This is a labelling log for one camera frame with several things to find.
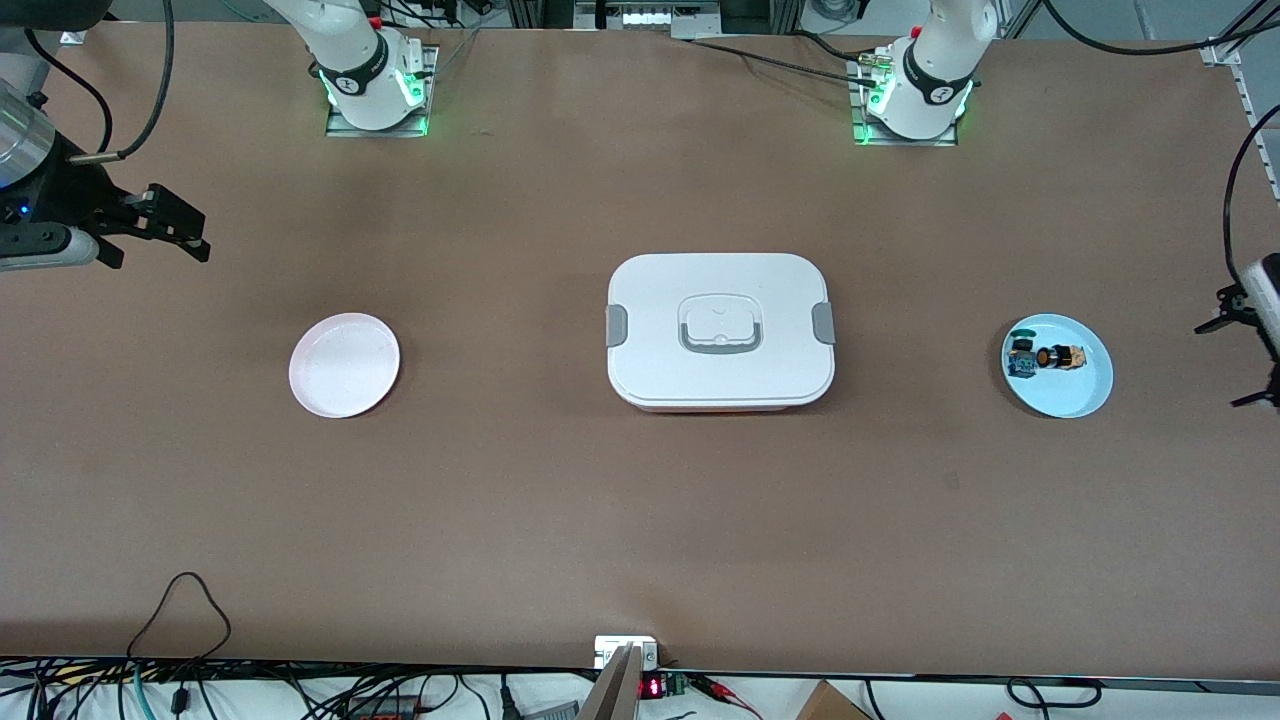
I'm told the white box with grey latches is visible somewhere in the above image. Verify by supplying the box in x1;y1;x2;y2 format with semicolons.
606;253;836;414

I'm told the light blue round plate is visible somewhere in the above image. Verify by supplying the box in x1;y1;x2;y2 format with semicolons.
1002;314;1114;419

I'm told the pink round plate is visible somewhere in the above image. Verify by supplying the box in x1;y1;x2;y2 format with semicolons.
289;313;401;419

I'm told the metal equipment rack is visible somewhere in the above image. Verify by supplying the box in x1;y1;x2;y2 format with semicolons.
575;0;721;31

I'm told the brown cardboard piece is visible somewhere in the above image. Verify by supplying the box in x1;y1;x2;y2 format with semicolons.
795;680;876;720

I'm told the small white device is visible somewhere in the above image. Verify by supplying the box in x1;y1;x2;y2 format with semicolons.
594;636;659;669

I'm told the aluminium bar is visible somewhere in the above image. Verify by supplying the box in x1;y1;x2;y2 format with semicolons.
578;643;643;720

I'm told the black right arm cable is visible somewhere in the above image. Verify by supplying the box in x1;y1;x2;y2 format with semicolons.
25;0;173;161

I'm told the thin black looped cable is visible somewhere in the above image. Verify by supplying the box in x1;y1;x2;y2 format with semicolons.
127;572;233;661

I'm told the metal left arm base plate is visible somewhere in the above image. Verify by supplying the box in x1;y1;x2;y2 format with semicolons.
850;50;959;148

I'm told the black cable to arm base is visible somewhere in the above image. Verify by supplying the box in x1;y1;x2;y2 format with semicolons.
688;36;883;85

